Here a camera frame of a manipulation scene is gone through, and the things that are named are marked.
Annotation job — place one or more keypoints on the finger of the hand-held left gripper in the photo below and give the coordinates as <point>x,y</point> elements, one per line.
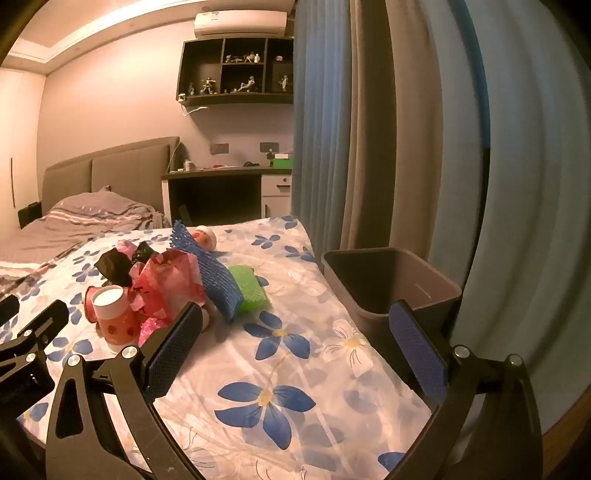
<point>51,318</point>
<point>8,309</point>

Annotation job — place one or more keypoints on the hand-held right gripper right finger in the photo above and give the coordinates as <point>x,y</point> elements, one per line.
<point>418,350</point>

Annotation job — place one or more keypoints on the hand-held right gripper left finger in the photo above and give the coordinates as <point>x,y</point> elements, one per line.
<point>171,355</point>

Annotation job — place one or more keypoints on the red paper cup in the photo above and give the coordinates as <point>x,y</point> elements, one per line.
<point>120,327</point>
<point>91,304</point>

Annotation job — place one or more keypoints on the dark trash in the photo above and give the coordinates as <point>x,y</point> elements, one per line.
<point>171,281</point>

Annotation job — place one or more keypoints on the grey plastic bin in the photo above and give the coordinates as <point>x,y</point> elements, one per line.
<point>369,286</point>

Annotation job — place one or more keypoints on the black plastic bag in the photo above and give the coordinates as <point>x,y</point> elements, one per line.
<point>115,265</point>

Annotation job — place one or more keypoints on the blue foam net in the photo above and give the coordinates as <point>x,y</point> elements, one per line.
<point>217,281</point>

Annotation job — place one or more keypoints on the green foam net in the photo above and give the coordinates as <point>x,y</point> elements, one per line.
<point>249,290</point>

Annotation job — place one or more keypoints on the white apple print paper cup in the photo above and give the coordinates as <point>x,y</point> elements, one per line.
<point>207,237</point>

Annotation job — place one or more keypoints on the grey striped duvet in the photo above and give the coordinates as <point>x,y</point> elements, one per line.
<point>92,212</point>

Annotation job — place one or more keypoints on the floral bed sheet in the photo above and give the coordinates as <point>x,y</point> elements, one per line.
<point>286,383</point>

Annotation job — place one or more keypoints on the dark desk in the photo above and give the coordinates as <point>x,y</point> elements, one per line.
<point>212,194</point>

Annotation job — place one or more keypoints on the blue and grey curtain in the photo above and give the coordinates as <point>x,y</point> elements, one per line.
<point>508,184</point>

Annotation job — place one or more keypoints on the white drawer cabinet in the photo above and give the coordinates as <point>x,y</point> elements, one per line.
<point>276,194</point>

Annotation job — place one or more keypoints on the green box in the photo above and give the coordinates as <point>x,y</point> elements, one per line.
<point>282,161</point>

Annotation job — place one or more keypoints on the row of figurines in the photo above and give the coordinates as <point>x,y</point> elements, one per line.
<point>244,85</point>

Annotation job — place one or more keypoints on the white air conditioner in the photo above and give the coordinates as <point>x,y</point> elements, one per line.
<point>240,23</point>

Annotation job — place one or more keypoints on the grey wall socket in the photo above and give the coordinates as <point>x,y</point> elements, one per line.
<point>268,146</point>
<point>219,148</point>

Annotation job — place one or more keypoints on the dark wall shelf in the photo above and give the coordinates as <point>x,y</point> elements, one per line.
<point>203,55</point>

